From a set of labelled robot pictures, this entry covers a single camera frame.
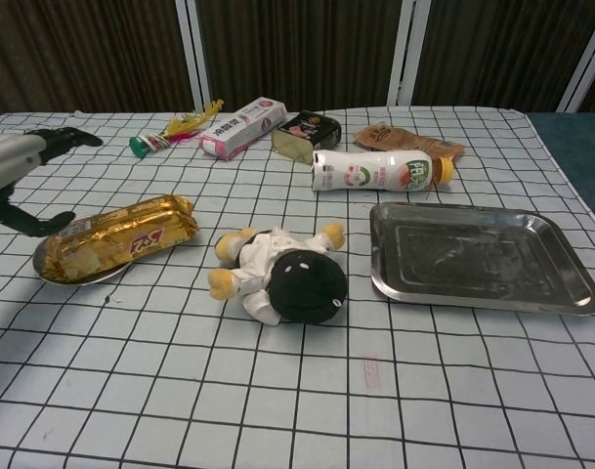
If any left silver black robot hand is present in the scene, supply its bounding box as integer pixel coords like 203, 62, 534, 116
0, 126, 105, 238

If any gold biscuit packet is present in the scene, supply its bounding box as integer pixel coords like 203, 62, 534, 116
38, 193, 200, 284

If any plush doll black head white coat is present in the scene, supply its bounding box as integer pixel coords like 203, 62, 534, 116
207, 223, 350, 326

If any feather shuttlecock green base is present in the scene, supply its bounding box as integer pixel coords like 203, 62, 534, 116
128, 99, 226, 159

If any round stainless steel plate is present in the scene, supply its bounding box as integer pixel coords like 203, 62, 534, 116
31, 237, 133, 288

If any pink white toothpaste box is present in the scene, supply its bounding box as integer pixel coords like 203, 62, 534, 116
198, 96, 288, 161

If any clear packet with dried leaf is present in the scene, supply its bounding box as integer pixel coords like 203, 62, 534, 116
271, 128, 316, 165

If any black rectangular tin box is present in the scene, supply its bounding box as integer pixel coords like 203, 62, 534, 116
276, 110, 342, 150

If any white black grid tablecloth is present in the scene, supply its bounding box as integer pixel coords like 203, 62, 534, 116
0, 107, 595, 469

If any white yogurt drink bottle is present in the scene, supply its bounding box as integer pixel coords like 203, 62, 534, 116
310, 149, 455, 194

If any brown paper pouch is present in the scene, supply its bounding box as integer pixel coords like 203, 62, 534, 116
353, 121, 467, 160

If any rectangular stainless steel tray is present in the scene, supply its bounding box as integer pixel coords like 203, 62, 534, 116
368, 200, 595, 318

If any white partition frame post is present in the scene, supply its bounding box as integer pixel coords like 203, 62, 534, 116
175, 0, 216, 112
555, 9, 595, 113
388, 0, 433, 107

